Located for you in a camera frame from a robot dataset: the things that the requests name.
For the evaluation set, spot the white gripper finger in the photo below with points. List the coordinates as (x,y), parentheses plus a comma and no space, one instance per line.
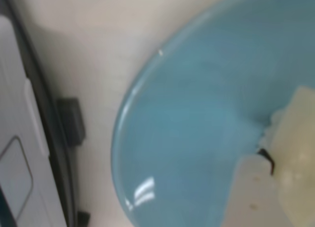
(251,195)

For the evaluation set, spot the blue oval dish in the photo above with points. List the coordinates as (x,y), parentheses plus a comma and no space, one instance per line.
(197,113)

